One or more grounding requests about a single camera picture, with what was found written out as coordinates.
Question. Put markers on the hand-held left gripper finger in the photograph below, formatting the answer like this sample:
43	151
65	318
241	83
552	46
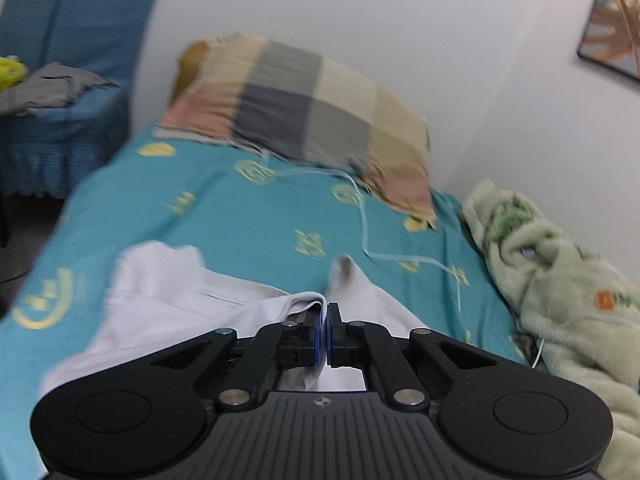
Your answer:
330	335
318	335

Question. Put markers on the white garment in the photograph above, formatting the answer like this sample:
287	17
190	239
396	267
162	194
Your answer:
175	295

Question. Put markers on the teal printed bed sheet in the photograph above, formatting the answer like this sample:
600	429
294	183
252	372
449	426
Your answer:
225	220

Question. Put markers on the checked pillow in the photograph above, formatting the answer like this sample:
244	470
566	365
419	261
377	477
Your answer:
300	100

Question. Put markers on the green fleece blanket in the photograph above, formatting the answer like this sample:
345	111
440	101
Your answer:
565	280

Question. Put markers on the grey cloth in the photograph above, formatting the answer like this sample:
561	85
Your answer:
50	87

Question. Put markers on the blue covered chair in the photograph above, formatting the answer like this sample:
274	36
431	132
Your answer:
85	10

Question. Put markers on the yellow-green plush toy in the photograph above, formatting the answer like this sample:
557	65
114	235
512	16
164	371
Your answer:
9	72

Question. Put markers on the framed wall picture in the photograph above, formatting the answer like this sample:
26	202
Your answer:
615	30

